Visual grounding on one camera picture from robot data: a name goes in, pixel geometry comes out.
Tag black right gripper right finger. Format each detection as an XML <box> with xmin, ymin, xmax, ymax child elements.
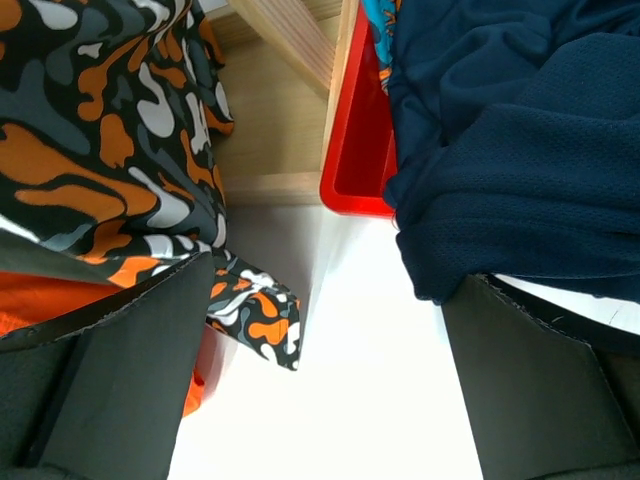
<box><xmin>442</xmin><ymin>276</ymin><xmax>639</xmax><ymax>479</ymax></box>

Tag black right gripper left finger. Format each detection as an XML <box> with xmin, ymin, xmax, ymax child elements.
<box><xmin>1</xmin><ymin>254</ymin><xmax>214</xmax><ymax>479</ymax></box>

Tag navy blue shorts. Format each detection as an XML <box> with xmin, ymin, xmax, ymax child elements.
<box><xmin>386</xmin><ymin>1</ymin><xmax>639</xmax><ymax>304</ymax></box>

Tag colourful graphic print shorts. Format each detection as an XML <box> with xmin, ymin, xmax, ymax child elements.
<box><xmin>361</xmin><ymin>0</ymin><xmax>402</xmax><ymax>94</ymax></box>

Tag olive grey shorts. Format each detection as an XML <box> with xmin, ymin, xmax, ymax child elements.
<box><xmin>1</xmin><ymin>230</ymin><xmax>111</xmax><ymax>285</ymax></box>

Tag orange black camouflage shorts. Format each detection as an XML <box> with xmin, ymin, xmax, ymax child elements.
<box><xmin>1</xmin><ymin>1</ymin><xmax>301</xmax><ymax>370</ymax></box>

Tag red plastic tray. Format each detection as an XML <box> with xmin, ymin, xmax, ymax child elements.
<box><xmin>320</xmin><ymin>7</ymin><xmax>396</xmax><ymax>218</ymax></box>

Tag wooden clothes rack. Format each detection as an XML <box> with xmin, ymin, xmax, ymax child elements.
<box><xmin>205</xmin><ymin>1</ymin><xmax>359</xmax><ymax>206</ymax></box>

